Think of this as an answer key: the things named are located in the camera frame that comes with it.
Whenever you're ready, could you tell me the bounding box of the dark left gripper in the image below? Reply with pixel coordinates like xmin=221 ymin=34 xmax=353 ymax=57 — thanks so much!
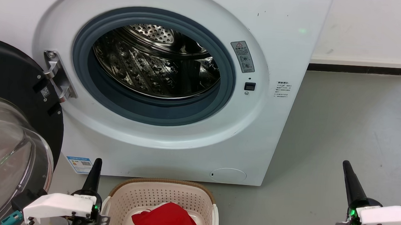
xmin=69 ymin=156 xmax=114 ymax=225

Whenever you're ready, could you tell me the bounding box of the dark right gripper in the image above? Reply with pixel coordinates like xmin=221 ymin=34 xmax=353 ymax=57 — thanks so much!
xmin=333 ymin=160 xmax=401 ymax=225

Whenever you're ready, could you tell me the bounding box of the red basketball jersey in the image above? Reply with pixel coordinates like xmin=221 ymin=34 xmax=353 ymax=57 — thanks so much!
xmin=131 ymin=200 xmax=204 ymax=225

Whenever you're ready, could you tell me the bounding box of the cream perforated laundry basket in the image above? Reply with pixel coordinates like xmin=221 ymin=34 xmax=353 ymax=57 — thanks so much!
xmin=100 ymin=175 xmax=222 ymax=225

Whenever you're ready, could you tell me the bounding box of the stainless steel washing machine drum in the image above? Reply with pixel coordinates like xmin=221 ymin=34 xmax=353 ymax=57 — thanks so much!
xmin=90 ymin=21 xmax=224 ymax=102

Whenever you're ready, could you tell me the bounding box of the black washer door with glass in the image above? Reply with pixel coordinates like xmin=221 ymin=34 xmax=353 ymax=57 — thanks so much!
xmin=0 ymin=37 xmax=69 ymax=225

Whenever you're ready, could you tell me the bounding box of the blue energy label sticker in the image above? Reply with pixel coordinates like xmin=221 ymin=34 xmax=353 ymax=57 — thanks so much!
xmin=65 ymin=156 xmax=94 ymax=174

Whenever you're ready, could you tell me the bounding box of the grey rubber door gasket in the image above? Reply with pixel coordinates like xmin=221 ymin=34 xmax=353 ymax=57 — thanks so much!
xmin=68 ymin=3 xmax=240 ymax=131

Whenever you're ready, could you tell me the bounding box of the teal plastic connector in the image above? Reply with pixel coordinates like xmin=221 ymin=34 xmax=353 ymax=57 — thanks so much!
xmin=0 ymin=209 xmax=24 ymax=225

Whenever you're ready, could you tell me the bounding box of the white front-load washing machine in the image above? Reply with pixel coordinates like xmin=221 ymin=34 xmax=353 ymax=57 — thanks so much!
xmin=0 ymin=0 xmax=333 ymax=190

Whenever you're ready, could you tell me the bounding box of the silver metal door hinge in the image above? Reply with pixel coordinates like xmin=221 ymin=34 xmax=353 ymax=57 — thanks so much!
xmin=41 ymin=50 xmax=81 ymax=102

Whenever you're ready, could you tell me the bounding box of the small printed text sticker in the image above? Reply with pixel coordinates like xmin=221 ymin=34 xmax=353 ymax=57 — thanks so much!
xmin=274 ymin=81 xmax=293 ymax=99

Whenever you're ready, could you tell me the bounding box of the white and black baseboard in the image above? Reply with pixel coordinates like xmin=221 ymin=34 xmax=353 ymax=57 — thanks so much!
xmin=308 ymin=53 xmax=401 ymax=76

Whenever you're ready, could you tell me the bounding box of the round white filter cover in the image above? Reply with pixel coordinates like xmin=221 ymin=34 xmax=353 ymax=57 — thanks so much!
xmin=209 ymin=167 xmax=247 ymax=184

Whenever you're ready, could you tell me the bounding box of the grey warning sticker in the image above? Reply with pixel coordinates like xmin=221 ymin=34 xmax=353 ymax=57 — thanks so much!
xmin=229 ymin=40 xmax=257 ymax=74

